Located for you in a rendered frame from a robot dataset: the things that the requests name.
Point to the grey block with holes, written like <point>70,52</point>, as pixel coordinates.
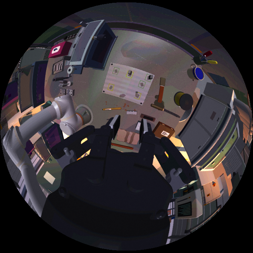
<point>63,92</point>
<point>70,92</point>

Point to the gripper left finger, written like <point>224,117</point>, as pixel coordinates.
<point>98,138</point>

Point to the beige folded cloth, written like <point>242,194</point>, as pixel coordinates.
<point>126,136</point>

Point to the white perforated plate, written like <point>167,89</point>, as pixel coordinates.
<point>126,87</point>

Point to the small dark grey block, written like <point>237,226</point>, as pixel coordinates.
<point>129,73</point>
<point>149,77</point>

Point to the dark blue-framed panel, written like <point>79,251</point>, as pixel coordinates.
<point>39,83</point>

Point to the white mug blue inside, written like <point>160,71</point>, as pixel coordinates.
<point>197,73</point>

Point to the grey slotted rack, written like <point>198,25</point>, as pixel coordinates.
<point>57,67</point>

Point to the small grey-brown block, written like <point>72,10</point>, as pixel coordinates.
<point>136,94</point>

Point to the orange-lit cupboard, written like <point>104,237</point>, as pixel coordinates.
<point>215,185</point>

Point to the grey pebble-shaped piece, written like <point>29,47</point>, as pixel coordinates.
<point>122,95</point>

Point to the orange-red rod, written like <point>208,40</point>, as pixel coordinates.
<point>122,146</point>

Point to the grey open tank machine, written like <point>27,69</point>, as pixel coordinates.
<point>89,45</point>

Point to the yellow pencil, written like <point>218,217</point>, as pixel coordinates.
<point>111,108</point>

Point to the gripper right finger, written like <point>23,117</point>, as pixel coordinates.
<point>147,146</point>

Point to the dark brown tray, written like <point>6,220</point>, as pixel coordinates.
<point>147,117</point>

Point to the grey cabinet machine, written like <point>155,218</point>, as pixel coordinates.
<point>209,122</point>

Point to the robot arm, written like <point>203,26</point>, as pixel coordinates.
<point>35,120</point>

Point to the dark grey cylinder bar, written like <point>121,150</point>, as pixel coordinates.
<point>60,79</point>

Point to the small white block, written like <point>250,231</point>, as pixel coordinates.
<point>131,112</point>

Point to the dark green tool cup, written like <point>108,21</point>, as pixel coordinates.
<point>197,59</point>

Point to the beige round base plate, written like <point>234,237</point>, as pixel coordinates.
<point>88,112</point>

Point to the white paper sheet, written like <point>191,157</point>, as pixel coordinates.
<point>49,177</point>

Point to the grey clamp screw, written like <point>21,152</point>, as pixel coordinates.
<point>65,84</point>

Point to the beige terminal dark screen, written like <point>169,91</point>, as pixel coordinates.
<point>187,205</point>

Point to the brown box with label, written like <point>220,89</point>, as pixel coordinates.
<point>163,130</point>

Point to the red box with white mark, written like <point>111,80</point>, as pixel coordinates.
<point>59,49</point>

